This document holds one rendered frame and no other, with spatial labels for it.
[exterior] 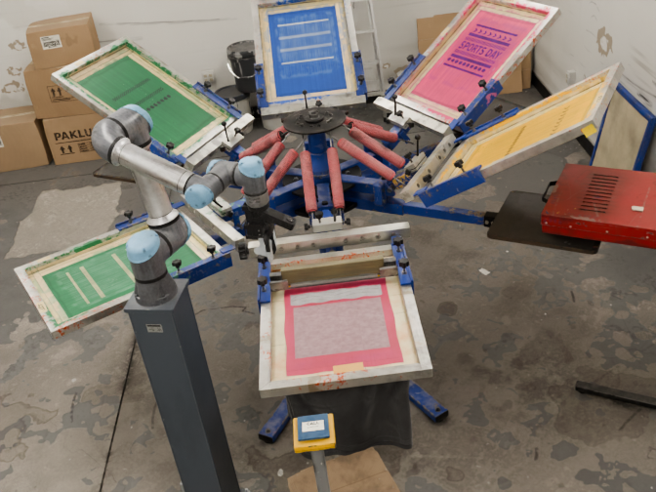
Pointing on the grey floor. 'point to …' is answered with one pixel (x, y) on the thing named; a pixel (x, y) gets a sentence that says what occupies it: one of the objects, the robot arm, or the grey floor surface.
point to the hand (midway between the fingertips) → (273, 255)
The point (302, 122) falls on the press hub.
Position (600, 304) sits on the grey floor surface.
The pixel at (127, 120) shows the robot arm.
